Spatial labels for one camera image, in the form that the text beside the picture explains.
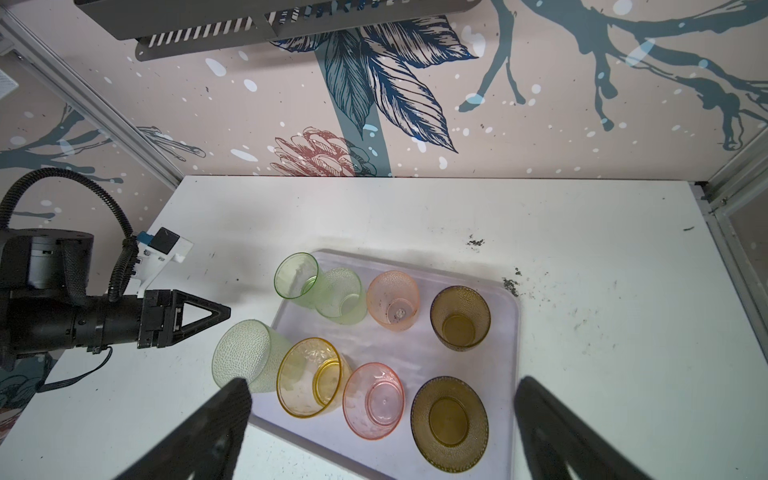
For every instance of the bright green plastic cup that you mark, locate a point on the bright green plastic cup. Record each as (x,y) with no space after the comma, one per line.
(297,279)

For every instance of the lavender plastic tray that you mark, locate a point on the lavender plastic tray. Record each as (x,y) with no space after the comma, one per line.
(416,356)

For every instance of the brown textured cup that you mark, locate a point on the brown textured cup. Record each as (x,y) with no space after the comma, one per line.
(449,424)
(460,317)

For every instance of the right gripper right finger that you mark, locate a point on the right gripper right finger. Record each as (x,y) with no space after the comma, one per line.
(557,443)

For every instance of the clear pale plastic cup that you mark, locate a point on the clear pale plastic cup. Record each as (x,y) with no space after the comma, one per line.
(250,350)

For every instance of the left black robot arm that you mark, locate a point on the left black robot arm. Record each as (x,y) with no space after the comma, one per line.
(44,277)

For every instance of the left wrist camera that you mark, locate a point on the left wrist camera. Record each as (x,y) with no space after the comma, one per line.
(155,252)

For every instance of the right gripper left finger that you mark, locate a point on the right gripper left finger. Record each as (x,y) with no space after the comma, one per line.
(206,445)

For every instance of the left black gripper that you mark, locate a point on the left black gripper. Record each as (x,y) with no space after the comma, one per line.
(159,318)

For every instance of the yellow plastic cup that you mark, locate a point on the yellow plastic cup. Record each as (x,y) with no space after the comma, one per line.
(312,378)

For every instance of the pink plastic cup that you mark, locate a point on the pink plastic cup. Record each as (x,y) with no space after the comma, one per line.
(373,401)
(393,300)

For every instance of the pale green plastic cup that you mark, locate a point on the pale green plastic cup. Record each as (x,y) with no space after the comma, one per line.
(340,296)

